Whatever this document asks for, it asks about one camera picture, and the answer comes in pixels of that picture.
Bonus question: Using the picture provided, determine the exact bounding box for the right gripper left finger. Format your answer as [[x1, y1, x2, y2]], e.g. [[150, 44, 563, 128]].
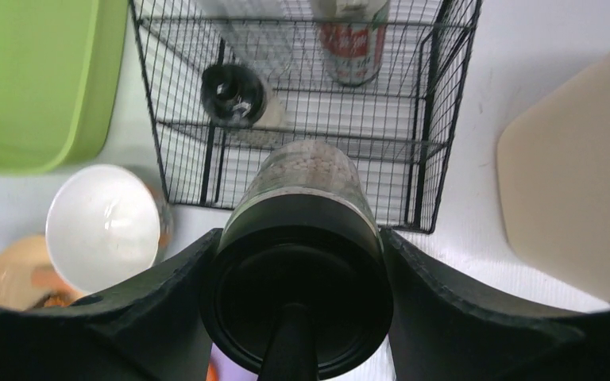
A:
[[0, 229, 221, 380]]

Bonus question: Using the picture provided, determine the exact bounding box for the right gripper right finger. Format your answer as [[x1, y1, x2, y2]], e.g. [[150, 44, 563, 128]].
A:
[[381, 229, 610, 380]]

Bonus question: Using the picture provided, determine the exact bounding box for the pepper grinder jar black lid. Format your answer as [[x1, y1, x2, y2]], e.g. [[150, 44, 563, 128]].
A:
[[199, 140, 393, 380]]

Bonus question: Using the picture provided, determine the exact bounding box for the white spice jar black cap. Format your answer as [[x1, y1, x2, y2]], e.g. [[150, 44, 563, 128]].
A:
[[200, 63, 285, 129]]

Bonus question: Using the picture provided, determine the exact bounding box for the clear bottle red label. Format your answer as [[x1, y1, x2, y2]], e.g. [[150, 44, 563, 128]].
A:
[[310, 0, 391, 87]]

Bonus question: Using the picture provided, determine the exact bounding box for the purple plate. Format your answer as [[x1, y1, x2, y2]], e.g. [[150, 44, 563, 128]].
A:
[[207, 344, 258, 381]]

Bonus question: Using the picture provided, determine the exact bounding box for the orange food piece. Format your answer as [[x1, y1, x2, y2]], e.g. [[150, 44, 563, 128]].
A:
[[30, 292, 76, 310]]

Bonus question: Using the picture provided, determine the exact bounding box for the white ceramic bowl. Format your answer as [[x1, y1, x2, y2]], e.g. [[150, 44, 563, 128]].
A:
[[45, 164, 173, 294]]

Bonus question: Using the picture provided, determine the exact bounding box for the yellow plate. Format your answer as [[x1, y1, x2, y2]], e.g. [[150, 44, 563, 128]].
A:
[[0, 234, 83, 311]]

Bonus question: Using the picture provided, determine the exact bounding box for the beige plastic bin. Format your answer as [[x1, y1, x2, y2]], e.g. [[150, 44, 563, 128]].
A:
[[496, 53, 610, 302]]

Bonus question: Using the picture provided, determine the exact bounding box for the green plastic tub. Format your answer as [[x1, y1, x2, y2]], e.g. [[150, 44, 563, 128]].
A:
[[0, 1, 128, 175]]

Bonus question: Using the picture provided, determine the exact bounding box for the black wire basket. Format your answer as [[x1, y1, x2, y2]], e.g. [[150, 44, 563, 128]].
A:
[[129, 1, 482, 233]]

